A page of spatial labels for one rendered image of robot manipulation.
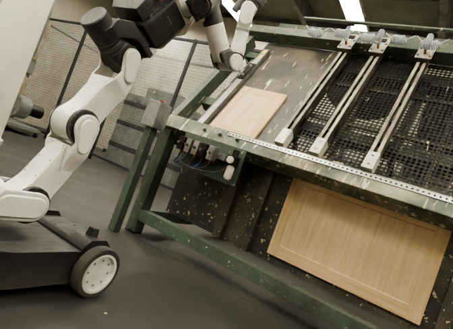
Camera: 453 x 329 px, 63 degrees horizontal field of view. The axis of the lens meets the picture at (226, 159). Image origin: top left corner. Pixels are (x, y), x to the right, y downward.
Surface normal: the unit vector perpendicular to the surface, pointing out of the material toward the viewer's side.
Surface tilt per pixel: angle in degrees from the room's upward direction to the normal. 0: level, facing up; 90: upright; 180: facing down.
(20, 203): 90
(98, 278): 90
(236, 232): 90
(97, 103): 90
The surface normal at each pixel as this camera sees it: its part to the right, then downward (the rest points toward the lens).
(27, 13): 0.81, 0.29
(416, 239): -0.48, -0.20
